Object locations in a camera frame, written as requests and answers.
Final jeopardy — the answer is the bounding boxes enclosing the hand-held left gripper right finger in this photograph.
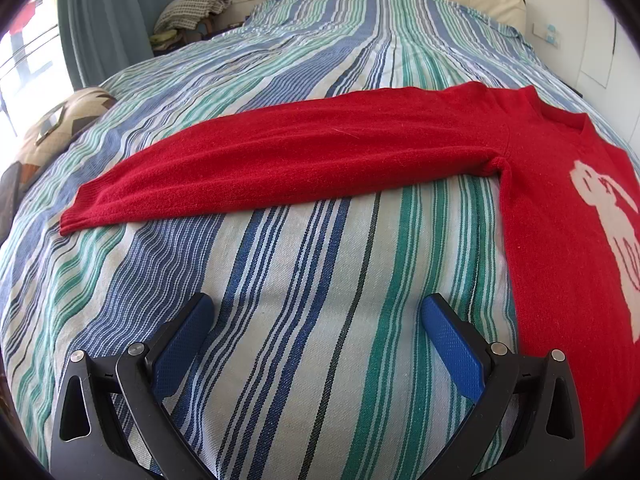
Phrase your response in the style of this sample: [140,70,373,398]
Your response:
[421,294,587,480]

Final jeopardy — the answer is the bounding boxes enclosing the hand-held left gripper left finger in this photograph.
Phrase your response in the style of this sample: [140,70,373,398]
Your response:
[50,292,215,480]

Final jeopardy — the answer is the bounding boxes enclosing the red knit sweater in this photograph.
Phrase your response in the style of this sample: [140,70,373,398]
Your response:
[59,85,640,468]

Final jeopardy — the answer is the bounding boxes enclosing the striped bed cover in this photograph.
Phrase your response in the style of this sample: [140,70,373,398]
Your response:
[0,0,616,480]

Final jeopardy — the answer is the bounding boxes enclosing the patterned brown cushion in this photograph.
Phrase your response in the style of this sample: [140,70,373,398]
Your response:
[0,87,119,216]

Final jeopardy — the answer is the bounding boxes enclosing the window railing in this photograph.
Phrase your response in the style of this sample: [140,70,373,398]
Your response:
[0,25,58,116]

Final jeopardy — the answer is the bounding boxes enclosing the teal curtain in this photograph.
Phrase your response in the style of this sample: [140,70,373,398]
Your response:
[56,0,196,90]

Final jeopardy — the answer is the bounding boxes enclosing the folded checkered blanket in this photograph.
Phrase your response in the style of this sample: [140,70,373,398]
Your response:
[154,0,234,36]

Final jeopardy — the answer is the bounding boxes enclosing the wall socket plate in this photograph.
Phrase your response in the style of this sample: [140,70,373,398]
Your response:
[532,22,561,47]

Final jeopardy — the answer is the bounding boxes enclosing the white wall panel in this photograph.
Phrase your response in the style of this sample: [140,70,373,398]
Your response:
[579,0,617,92]

